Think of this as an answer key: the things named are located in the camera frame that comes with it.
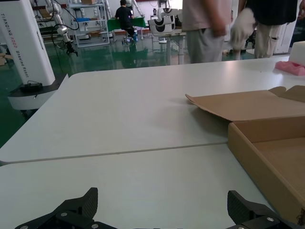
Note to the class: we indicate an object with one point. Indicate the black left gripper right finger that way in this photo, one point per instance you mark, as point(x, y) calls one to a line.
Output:
point(247, 214)

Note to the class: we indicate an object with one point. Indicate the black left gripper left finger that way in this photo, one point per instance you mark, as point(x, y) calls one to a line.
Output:
point(78, 210)

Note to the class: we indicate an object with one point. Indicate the white orange tissue pack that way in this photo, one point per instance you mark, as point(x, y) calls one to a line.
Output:
point(297, 52)

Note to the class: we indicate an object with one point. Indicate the silver background robot arm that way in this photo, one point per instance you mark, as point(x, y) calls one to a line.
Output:
point(62, 31)

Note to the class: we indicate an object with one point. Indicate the empty brown cardboard box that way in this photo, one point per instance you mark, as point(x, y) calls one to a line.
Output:
point(252, 133)

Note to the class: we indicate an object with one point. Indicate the pink wavy foam pad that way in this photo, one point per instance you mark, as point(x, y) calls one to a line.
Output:
point(291, 68)

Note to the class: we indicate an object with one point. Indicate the white wheeled robot column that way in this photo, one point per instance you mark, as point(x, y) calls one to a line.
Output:
point(26, 43)

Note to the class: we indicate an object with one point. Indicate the white metal shelf rack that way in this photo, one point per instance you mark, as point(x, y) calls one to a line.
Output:
point(91, 26)

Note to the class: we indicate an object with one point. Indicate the person in pale shirt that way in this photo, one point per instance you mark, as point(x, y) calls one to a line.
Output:
point(202, 31)

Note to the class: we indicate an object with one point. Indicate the person in black shirt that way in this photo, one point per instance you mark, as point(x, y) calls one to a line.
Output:
point(269, 26)

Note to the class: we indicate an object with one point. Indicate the grey workshop table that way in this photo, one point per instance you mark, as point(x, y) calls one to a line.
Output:
point(177, 35)

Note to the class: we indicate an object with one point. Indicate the green table cloth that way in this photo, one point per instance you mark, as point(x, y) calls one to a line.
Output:
point(139, 22)

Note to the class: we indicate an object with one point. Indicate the seated person in black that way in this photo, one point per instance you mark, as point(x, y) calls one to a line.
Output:
point(124, 16)

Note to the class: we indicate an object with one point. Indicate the white robot shell part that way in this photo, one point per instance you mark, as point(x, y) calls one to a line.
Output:
point(162, 26)
point(170, 12)

